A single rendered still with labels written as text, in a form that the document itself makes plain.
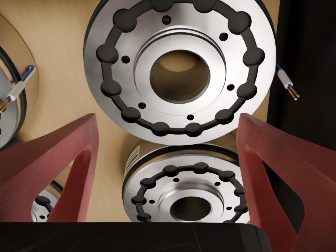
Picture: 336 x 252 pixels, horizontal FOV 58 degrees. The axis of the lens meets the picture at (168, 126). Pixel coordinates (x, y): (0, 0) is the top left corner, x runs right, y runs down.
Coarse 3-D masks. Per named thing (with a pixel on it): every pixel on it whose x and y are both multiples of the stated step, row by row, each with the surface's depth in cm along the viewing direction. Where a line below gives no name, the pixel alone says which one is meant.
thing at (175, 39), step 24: (144, 48) 15; (168, 48) 15; (192, 48) 15; (216, 48) 15; (144, 72) 15; (216, 72) 15; (144, 96) 16; (168, 96) 17; (192, 96) 17; (216, 96) 16
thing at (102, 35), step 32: (128, 0) 14; (160, 0) 14; (192, 0) 14; (224, 0) 14; (256, 0) 14; (96, 32) 15; (128, 32) 15; (224, 32) 15; (256, 32) 15; (96, 64) 16; (128, 64) 16; (256, 64) 16; (96, 96) 17; (128, 96) 17; (224, 96) 17; (256, 96) 17; (128, 128) 18; (160, 128) 19; (192, 128) 19; (224, 128) 18
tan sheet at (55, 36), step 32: (0, 0) 17; (32, 0) 17; (64, 0) 17; (96, 0) 17; (32, 32) 18; (64, 32) 18; (64, 64) 19; (192, 64) 19; (64, 96) 21; (32, 128) 22; (96, 192) 26
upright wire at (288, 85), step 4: (276, 68) 17; (280, 68) 16; (280, 72) 16; (284, 72) 16; (280, 76) 16; (284, 76) 16; (284, 80) 15; (288, 80) 15; (284, 84) 15; (288, 84) 15; (292, 84) 15; (288, 88) 15; (292, 88) 15; (292, 92) 15; (296, 92) 14; (292, 96) 15
